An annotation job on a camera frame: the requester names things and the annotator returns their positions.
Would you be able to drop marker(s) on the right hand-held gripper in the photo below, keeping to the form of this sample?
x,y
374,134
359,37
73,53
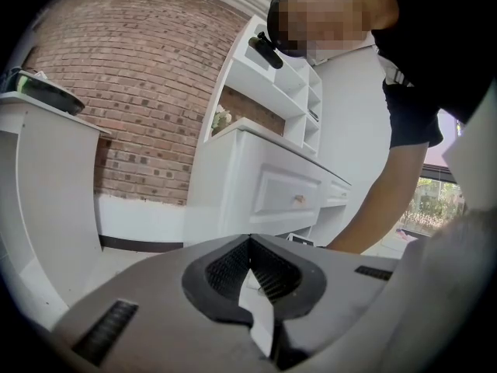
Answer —
x,y
302,241

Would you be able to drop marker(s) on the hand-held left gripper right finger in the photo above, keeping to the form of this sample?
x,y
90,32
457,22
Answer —
x,y
334,297

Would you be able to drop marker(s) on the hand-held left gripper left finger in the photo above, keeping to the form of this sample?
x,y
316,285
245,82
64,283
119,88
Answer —
x,y
155,305

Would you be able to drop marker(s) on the large white desk drawer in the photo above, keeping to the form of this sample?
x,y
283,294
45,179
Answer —
x,y
289,192

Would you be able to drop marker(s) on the small white desk drawer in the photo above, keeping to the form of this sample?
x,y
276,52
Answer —
x,y
338,192

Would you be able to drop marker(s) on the person's right forearm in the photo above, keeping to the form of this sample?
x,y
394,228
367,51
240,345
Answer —
x,y
380,200

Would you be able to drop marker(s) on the drawer knob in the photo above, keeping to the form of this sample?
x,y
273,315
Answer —
x,y
299,198

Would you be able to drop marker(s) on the white desk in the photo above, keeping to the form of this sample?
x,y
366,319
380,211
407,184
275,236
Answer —
x,y
225,177

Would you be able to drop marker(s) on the dark baseboard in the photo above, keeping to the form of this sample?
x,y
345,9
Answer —
x,y
140,244

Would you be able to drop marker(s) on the dark items in shelf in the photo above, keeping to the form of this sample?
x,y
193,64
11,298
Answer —
x,y
313,113

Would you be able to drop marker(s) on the window with greenery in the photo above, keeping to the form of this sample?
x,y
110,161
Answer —
x,y
435,204

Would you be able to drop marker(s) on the white flower plant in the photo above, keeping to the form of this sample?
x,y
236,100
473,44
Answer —
x,y
222,119

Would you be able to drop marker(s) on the white shelf unit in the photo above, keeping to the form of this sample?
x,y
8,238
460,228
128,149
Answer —
x,y
291,91

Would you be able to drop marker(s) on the white counter cabinet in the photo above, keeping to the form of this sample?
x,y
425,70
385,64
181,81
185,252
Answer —
x,y
54,192

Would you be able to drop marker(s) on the person's black shirt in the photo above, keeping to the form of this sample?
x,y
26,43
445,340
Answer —
x,y
427,53

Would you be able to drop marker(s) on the person's head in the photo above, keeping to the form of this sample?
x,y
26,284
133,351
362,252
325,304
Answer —
x,y
330,14

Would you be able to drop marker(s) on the black bowl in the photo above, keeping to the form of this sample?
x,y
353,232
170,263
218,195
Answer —
x,y
54,91

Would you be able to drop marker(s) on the black head-worn camera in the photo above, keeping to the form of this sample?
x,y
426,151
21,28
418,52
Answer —
x,y
266,51

